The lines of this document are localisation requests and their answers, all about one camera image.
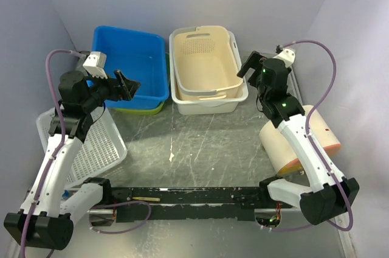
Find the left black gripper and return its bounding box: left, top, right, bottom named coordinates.
left=81, top=69, right=140, bottom=111

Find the green plastic tub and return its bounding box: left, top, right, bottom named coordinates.
left=106, top=53, right=170, bottom=114

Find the blue plastic tub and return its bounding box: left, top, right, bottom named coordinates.
left=92, top=26, right=170, bottom=110

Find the beige perforated basket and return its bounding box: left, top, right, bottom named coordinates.
left=170, top=26, right=243, bottom=102

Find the white plastic tub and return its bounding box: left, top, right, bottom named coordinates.
left=169, top=30, right=249, bottom=115

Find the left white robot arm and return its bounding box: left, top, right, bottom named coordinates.
left=4, top=70, right=140, bottom=257

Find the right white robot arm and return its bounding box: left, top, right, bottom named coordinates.
left=237, top=49, right=359, bottom=225

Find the white mesh basket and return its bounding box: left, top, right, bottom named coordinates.
left=36, top=105, right=128, bottom=190

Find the beige round stool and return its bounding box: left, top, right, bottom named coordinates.
left=259, top=105, right=342, bottom=175

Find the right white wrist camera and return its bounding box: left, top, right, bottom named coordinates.
left=274, top=46, right=295, bottom=68

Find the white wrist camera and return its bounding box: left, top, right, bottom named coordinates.
left=274, top=46, right=295, bottom=68
left=83, top=51, right=108, bottom=79

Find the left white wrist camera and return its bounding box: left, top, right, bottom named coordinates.
left=83, top=51, right=108, bottom=79

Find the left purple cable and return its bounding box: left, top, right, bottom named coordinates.
left=18, top=49, right=152, bottom=258

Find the purple cable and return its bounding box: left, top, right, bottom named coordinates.
left=18, top=49, right=152, bottom=258
left=261, top=40, right=355, bottom=233

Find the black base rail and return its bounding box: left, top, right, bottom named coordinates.
left=93, top=186, right=277, bottom=223

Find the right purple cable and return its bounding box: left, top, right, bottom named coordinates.
left=261, top=40, right=355, bottom=233

